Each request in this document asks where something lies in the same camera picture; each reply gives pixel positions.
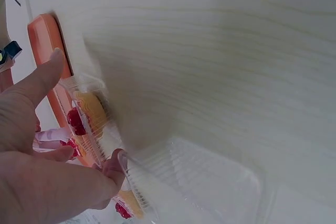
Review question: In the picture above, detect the person's left hand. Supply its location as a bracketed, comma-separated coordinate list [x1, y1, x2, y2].
[0, 47, 130, 224]

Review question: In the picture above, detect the clear plastic clamshell box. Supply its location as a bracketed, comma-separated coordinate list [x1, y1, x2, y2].
[58, 74, 277, 224]

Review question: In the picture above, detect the yellow cake with red topping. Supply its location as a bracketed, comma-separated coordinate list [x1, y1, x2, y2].
[67, 90, 109, 136]
[59, 138, 93, 164]
[114, 189, 145, 220]

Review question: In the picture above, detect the pink and white packet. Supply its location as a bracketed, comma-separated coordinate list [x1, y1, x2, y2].
[33, 128, 71, 154]

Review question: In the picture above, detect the orange plastic tray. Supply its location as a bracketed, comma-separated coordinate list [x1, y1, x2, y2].
[27, 13, 106, 168]

